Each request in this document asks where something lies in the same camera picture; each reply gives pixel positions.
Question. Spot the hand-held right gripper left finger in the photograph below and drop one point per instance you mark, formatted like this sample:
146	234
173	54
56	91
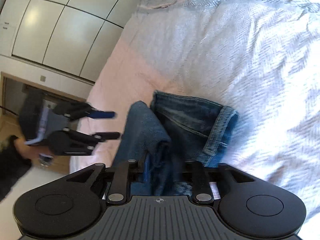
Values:
147	167

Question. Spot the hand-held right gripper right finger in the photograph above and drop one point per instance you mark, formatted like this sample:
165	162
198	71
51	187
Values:
197	172

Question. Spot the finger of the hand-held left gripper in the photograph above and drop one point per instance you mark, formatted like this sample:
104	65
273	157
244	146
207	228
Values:
107	135
102	115

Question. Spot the blue denim jeans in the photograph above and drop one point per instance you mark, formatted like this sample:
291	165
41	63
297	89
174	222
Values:
185	120

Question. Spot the white wardrobe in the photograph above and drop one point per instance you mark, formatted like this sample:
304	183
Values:
62	30

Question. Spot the bed with pink-grey cover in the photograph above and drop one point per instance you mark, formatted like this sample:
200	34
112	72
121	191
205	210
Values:
225	42

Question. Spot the grey light switch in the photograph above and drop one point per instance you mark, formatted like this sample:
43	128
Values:
43	78

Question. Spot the wooden door frame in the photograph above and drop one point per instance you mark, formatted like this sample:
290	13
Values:
15	78

